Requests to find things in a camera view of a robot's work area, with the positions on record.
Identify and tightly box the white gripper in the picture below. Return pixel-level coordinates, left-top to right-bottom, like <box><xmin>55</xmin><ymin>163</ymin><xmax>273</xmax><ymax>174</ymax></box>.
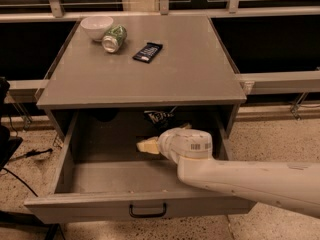
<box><xmin>136</xmin><ymin>123</ymin><xmax>213</xmax><ymax>163</ymax></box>

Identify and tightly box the blue chip bag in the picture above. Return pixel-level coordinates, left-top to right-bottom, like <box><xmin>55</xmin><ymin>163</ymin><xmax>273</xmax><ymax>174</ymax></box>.
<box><xmin>144</xmin><ymin>110</ymin><xmax>174</xmax><ymax>129</ymax></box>

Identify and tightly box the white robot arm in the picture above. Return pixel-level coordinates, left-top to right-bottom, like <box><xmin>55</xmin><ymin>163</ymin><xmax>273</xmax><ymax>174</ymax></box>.
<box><xmin>137</xmin><ymin>127</ymin><xmax>320</xmax><ymax>218</ymax></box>

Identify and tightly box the grey cabinet counter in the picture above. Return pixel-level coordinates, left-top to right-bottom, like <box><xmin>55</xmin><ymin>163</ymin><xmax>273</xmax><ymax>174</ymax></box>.
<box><xmin>37</xmin><ymin>16</ymin><xmax>246</xmax><ymax>110</ymax></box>

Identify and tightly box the open grey top drawer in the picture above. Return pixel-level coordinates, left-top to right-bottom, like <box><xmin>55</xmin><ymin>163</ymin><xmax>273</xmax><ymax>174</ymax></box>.
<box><xmin>25</xmin><ymin>110</ymin><xmax>254</xmax><ymax>224</ymax></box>

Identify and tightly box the dark blue candy bar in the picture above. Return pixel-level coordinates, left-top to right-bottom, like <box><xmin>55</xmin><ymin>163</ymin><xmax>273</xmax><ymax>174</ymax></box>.
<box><xmin>133</xmin><ymin>42</ymin><xmax>163</xmax><ymax>63</ymax></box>

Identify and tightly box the green soda can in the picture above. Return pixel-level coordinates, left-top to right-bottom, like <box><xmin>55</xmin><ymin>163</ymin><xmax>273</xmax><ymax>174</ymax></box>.
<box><xmin>102</xmin><ymin>25</ymin><xmax>127</xmax><ymax>53</ymax></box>

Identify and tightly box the white ceramic bowl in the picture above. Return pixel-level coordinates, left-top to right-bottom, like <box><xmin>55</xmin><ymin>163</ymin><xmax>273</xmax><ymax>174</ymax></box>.
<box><xmin>80</xmin><ymin>16</ymin><xmax>114</xmax><ymax>40</ymax></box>

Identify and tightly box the black equipment at left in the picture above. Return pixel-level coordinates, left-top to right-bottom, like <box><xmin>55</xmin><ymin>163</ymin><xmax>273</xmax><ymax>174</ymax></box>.
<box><xmin>0</xmin><ymin>77</ymin><xmax>23</xmax><ymax>168</ymax></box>

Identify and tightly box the black drawer handle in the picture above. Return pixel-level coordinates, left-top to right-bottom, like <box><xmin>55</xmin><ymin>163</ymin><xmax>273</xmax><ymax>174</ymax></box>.
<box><xmin>129</xmin><ymin>203</ymin><xmax>167</xmax><ymax>219</ymax></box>

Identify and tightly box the black cable on floor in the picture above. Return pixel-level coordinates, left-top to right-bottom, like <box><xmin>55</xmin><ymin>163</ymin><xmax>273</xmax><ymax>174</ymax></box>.
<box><xmin>0</xmin><ymin>147</ymin><xmax>54</xmax><ymax>198</ymax></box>

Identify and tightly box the metal railing frame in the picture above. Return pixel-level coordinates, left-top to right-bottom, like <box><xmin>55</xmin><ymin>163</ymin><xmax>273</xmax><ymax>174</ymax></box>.
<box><xmin>0</xmin><ymin>0</ymin><xmax>320</xmax><ymax>122</ymax></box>

